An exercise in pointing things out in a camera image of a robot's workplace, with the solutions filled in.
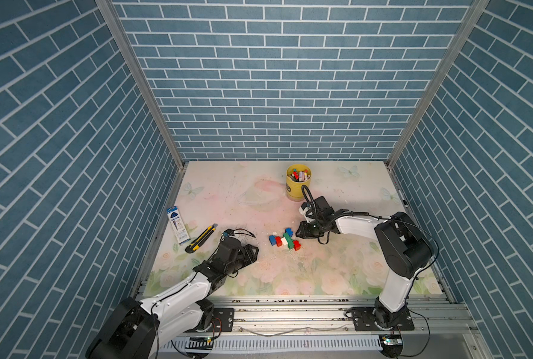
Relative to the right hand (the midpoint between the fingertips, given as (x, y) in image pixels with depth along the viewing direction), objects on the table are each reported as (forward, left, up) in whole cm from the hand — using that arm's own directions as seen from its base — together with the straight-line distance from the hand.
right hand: (299, 234), depth 94 cm
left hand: (-11, +15, +3) cm, 19 cm away
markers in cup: (+22, +1, +12) cm, 25 cm away
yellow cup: (+16, +3, +11) cm, 20 cm away
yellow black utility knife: (-9, +42, +1) cm, 43 cm away
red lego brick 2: (-5, +1, 0) cm, 6 cm away
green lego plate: (-4, +4, +2) cm, 6 cm away
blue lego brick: (-4, +11, +1) cm, 12 cm away
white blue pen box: (0, +53, +1) cm, 53 cm away
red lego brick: (-5, +9, +2) cm, 10 cm away
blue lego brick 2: (+1, +5, +1) cm, 5 cm away
